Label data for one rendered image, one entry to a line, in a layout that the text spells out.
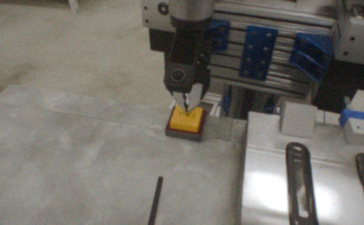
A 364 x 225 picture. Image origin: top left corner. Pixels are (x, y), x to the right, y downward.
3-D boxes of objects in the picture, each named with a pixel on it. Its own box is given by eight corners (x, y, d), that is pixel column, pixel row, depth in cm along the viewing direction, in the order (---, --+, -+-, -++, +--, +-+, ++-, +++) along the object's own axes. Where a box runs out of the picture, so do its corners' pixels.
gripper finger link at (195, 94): (205, 100, 62) (207, 66, 56) (200, 118, 58) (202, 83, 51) (191, 99, 62) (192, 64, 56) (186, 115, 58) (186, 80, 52)
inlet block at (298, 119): (270, 120, 59) (275, 97, 59) (294, 124, 59) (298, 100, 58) (281, 133, 47) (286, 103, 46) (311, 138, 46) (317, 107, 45)
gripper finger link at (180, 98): (191, 99, 62) (192, 64, 56) (186, 115, 58) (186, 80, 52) (178, 97, 63) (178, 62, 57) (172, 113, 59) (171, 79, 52)
